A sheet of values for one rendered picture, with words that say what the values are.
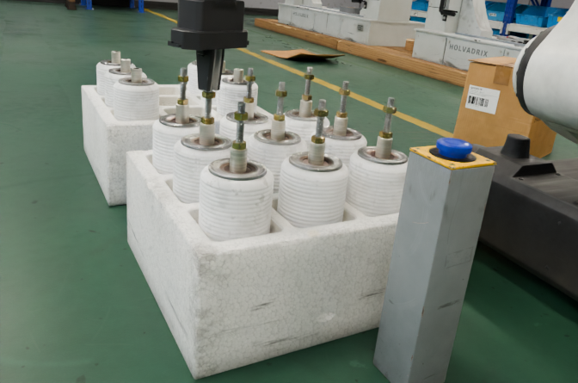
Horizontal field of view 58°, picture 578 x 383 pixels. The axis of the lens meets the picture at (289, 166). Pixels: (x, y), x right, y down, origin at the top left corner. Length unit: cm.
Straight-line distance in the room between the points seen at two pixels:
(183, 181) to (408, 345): 38
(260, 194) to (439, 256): 23
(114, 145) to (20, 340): 46
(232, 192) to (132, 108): 55
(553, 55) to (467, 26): 272
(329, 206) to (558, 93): 35
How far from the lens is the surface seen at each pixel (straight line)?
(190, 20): 72
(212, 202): 66
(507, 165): 104
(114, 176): 116
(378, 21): 408
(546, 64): 83
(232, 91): 122
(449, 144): 62
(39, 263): 99
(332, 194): 71
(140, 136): 114
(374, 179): 76
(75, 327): 83
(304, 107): 97
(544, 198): 97
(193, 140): 79
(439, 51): 345
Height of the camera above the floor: 49
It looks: 19 degrees down
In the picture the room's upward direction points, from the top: 5 degrees clockwise
